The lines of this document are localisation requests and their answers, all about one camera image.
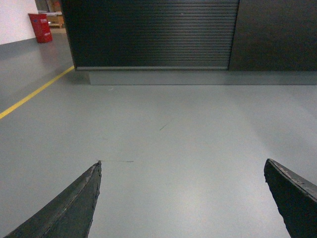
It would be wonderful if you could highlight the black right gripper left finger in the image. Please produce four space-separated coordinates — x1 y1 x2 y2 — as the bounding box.
6 161 102 238

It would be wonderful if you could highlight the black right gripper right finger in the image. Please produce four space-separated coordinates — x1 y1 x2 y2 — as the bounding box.
264 159 317 238

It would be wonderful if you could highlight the black checkout counter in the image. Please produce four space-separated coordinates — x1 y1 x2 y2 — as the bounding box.
60 0 317 85

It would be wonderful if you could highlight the red box on floor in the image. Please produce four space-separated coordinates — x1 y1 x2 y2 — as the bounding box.
28 13 53 43

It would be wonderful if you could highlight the wooden pallet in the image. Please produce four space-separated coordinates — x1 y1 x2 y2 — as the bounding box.
46 11 64 28

